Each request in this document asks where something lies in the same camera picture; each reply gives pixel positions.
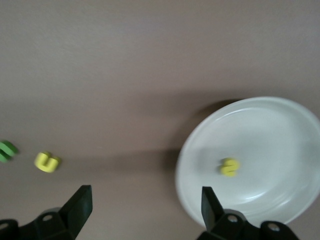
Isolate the beige round plate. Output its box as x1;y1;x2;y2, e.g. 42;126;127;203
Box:
174;96;320;226

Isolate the yellow foam letter s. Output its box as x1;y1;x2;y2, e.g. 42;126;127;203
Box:
219;157;241;178

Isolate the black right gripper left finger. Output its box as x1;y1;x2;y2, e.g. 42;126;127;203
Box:
0;184;94;240

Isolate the green foam letter n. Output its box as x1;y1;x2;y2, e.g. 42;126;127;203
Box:
0;140;19;164

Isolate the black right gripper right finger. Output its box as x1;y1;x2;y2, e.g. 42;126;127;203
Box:
199;186;298;240

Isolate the yellow foam letter u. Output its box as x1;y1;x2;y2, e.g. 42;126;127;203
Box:
33;151;62;174

